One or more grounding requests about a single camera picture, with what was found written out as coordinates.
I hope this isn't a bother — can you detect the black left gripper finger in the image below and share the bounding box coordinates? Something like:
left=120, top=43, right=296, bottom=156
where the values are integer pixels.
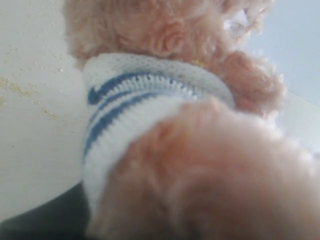
left=0, top=182, right=90, bottom=240

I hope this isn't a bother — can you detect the tan teddy bear striped sweater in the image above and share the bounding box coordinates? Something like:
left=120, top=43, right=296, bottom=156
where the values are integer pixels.
left=63, top=0, right=320, bottom=240

